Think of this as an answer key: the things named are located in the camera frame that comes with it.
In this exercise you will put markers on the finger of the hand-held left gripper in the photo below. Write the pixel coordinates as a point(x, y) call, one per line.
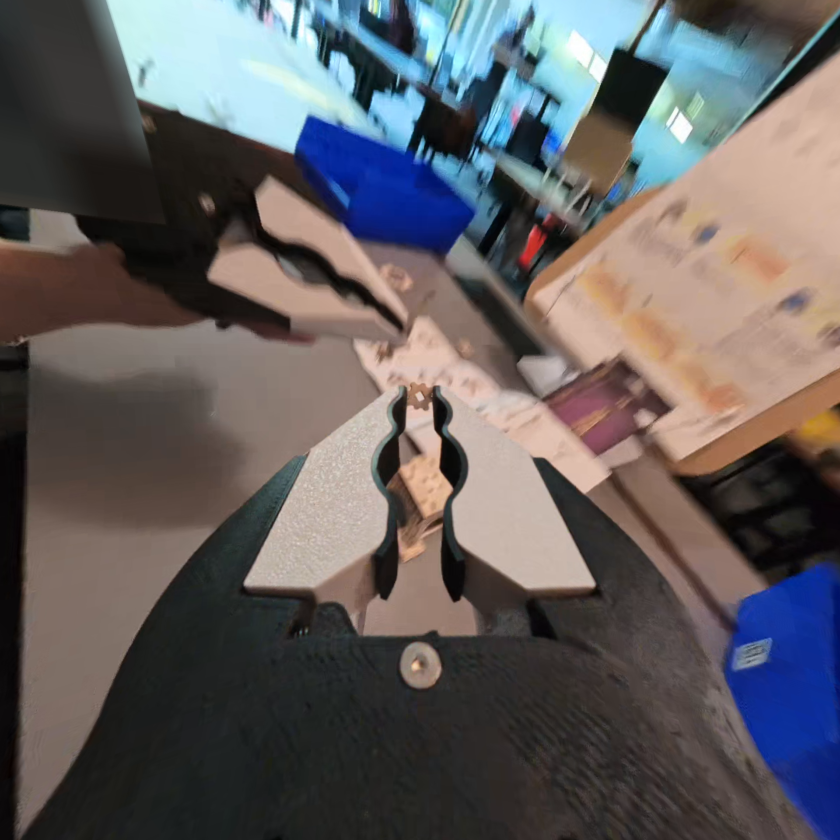
point(275, 289)
point(315, 223)

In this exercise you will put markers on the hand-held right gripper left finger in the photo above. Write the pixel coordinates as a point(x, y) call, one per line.
point(321, 525)

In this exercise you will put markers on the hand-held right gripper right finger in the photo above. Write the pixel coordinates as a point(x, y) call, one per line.
point(518, 525)

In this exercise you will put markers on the small gear-shaped wooden piece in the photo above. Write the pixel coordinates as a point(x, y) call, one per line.
point(412, 394)

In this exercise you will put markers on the white top wooden-edge desk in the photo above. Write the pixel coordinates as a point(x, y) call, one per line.
point(216, 65)

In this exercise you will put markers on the grey desk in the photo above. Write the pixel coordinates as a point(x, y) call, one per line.
point(164, 558)

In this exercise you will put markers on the blue plastic bin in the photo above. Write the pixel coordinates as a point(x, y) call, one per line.
point(394, 197)

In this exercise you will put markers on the folded assembly instruction sheet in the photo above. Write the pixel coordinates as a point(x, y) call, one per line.
point(512, 407)

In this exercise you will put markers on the purple model kit card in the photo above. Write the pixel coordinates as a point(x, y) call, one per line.
point(604, 410)

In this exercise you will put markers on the red orange bag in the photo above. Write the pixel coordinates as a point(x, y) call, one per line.
point(535, 249)

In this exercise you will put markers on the plywood clipboard stand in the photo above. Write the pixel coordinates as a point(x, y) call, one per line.
point(754, 446)

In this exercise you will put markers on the rounded plywood board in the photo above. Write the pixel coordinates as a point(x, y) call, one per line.
point(597, 154)

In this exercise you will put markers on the yellow bin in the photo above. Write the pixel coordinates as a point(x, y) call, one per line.
point(820, 426)

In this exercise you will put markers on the blue bin with white label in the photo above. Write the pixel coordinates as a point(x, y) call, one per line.
point(794, 722)

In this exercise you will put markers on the black monitor screen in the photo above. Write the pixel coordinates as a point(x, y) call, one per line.
point(630, 88)

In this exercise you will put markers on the star-shaped wooden frame piece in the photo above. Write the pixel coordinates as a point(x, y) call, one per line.
point(387, 272)

